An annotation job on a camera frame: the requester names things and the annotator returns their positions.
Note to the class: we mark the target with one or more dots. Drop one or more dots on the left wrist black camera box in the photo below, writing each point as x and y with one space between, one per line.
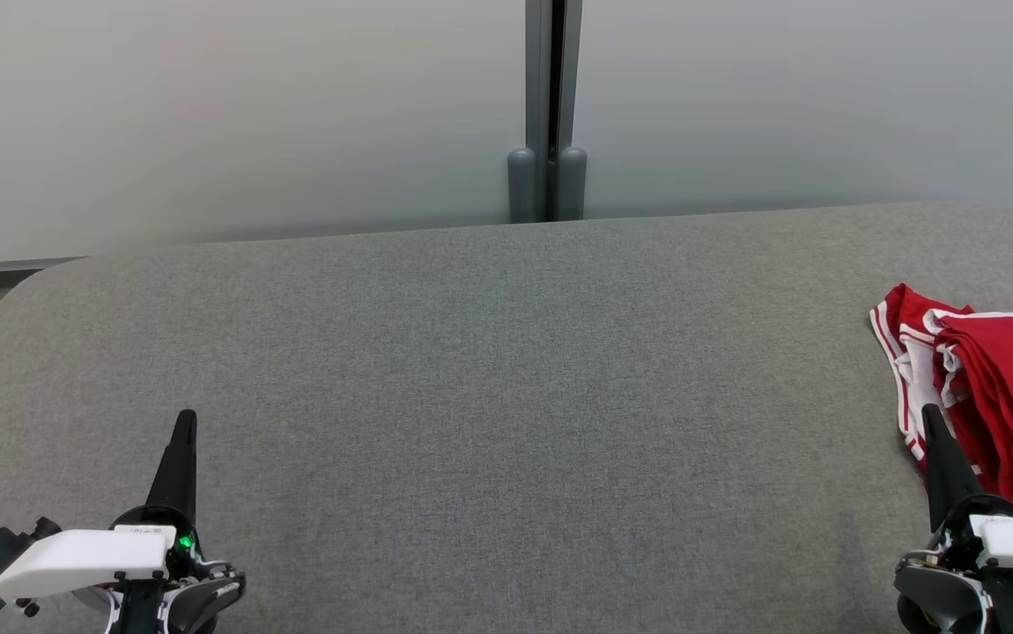
0 550

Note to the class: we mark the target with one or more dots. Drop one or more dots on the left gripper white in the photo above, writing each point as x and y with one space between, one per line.
84 559

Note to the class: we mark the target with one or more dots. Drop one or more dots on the grey partition post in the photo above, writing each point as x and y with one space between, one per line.
524 185

